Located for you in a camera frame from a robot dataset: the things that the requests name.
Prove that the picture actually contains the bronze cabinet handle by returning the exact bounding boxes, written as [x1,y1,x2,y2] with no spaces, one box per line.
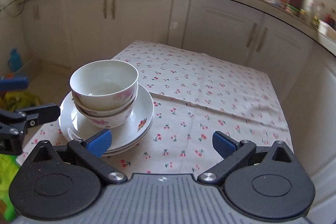
[246,23,258,48]
[256,27,268,53]

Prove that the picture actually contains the white kitchen cabinets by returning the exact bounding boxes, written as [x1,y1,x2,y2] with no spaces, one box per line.
[20,0,336,224]

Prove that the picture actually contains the white plate with fruit print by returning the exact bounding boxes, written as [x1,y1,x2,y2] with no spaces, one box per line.
[58,84,154,156]

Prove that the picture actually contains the cherry print tablecloth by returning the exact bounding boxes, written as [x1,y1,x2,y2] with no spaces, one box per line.
[15,40,295,177]

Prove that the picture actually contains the blue plastic bottle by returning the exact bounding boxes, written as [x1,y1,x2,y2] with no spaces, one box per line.
[7,48,23,73]

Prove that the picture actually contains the yellow plastic bag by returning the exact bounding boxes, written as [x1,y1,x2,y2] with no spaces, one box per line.
[0,91,41,112]

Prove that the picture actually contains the white bowl with pink flowers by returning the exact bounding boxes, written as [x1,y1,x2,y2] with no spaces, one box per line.
[70,60,139,111]

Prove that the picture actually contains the plain white bowl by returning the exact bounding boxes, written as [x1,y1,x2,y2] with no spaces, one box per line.
[75,99,136,128]

